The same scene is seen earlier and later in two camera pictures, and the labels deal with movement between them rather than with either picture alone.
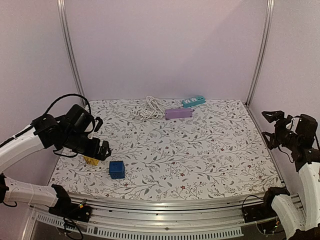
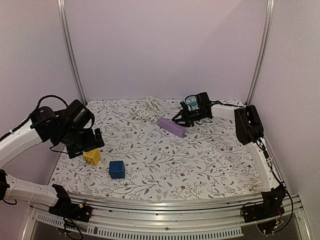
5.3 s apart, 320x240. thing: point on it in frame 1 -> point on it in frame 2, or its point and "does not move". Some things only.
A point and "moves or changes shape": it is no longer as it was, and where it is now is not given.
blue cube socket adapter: (117, 169) does not move
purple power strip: (178, 113) moves or changes shape
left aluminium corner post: (63, 11) does not move
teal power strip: (193, 101) does not move
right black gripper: (276, 128) -> (186, 116)
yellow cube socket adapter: (90, 161) does not move
